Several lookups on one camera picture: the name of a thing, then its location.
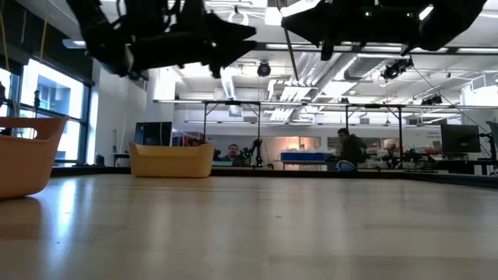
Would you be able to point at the black camera stand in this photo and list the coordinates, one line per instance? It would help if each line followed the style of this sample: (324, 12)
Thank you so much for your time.
(493, 151)

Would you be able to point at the blue storage box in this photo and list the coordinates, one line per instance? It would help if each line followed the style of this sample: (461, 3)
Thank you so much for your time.
(303, 156)

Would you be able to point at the orange plastic bin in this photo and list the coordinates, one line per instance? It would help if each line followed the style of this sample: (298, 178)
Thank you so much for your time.
(27, 167)

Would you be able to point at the black monitor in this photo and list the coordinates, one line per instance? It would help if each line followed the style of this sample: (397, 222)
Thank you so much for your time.
(461, 138)

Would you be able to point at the black metal gantry frame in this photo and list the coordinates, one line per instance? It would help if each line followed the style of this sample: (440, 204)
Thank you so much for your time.
(373, 106)
(231, 102)

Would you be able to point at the small background robot arm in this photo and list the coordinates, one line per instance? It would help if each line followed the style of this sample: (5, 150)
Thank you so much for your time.
(257, 149)

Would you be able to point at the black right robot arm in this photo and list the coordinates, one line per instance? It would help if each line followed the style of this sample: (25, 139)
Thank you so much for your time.
(447, 23)

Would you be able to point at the black ceiling camera cluster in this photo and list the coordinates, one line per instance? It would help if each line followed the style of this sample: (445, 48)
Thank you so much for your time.
(395, 70)
(432, 100)

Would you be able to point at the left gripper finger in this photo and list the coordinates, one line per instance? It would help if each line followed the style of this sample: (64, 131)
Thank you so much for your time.
(229, 29)
(225, 52)

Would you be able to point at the silver ventilation duct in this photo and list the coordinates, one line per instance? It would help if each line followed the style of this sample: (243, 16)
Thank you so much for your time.
(362, 68)

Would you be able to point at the window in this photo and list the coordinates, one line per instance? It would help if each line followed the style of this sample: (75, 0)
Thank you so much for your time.
(58, 97)

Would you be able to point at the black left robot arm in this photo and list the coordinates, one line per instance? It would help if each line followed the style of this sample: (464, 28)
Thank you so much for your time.
(101, 39)

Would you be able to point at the yellow plastic bin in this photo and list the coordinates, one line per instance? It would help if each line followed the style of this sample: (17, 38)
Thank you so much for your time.
(171, 163)

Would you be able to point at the black ceiling spotlight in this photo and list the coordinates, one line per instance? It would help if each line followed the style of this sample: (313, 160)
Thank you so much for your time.
(264, 70)

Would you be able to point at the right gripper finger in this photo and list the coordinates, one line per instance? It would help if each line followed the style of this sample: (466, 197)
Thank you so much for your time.
(319, 33)
(315, 15)

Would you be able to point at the person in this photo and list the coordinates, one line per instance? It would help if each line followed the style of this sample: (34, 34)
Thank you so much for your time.
(352, 149)
(232, 149)

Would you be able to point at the long ceiling light bar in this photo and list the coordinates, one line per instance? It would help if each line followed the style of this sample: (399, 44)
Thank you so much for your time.
(369, 49)

